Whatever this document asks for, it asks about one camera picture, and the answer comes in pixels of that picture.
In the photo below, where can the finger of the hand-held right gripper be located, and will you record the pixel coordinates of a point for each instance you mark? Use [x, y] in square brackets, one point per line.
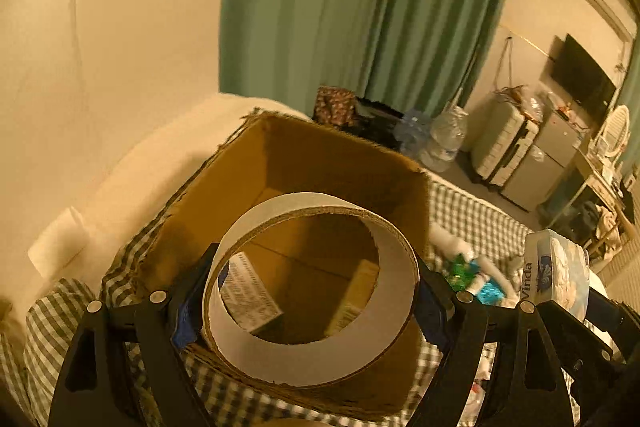
[575, 332]
[617, 314]

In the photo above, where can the small printed white box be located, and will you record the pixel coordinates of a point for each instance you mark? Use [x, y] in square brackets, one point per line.
[250, 297]

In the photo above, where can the blue foil packet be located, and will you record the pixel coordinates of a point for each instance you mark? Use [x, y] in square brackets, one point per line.
[489, 293]

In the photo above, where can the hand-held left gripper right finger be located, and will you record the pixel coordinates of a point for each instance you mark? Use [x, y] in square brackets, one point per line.
[433, 313]

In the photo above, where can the brown cardboard box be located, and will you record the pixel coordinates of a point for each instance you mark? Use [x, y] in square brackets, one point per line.
[320, 167]

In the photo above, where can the patterned gift box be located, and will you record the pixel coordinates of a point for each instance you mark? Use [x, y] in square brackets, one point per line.
[335, 107]

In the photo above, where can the blue white tissue pack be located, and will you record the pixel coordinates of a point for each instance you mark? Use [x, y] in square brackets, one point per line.
[550, 267]

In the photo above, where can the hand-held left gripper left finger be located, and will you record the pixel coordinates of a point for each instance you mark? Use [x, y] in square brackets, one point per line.
[187, 323]

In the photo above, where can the crumpled blue plastic bottle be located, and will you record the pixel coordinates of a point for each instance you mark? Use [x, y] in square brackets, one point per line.
[412, 132]

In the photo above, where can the green glitter packet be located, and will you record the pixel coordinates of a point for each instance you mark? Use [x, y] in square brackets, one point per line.
[459, 272]

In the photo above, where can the black storage bin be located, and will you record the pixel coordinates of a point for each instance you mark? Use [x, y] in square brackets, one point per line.
[380, 122]

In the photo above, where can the dark bag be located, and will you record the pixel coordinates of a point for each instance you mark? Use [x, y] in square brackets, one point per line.
[595, 222]

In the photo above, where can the white handheld electric device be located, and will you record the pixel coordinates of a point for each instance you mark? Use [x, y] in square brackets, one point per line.
[450, 241]

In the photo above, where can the large clear water bottle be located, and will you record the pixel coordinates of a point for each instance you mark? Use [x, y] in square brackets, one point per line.
[447, 138]

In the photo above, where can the small brown carton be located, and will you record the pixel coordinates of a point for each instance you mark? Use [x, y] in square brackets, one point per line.
[358, 292]

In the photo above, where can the grey mini fridge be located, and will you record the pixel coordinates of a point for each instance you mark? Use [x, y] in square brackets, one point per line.
[545, 157]

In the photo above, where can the narrow green curtain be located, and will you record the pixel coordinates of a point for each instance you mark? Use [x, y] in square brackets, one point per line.
[631, 107]

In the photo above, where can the light wooden dressing table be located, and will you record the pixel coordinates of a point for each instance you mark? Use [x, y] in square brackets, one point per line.
[592, 179]

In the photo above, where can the white oval vanity mirror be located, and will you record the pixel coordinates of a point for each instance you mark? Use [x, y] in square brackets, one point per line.
[616, 127]

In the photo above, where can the black wall television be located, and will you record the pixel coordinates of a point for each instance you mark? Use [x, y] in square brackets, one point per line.
[582, 74]

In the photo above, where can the white cardboard tape roll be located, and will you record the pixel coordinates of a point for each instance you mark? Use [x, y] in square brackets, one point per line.
[280, 348]

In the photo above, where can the clear plastic bag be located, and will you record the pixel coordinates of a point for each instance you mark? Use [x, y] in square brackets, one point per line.
[536, 106]

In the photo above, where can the white suitcase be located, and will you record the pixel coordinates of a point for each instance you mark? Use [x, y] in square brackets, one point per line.
[505, 142]

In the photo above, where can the white plastic tube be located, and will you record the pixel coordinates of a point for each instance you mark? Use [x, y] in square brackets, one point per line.
[500, 278]

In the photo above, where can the wide green curtain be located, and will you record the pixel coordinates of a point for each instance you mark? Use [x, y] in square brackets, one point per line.
[350, 7]

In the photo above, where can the green checked bed sheet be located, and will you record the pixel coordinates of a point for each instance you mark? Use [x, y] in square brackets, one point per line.
[465, 213]

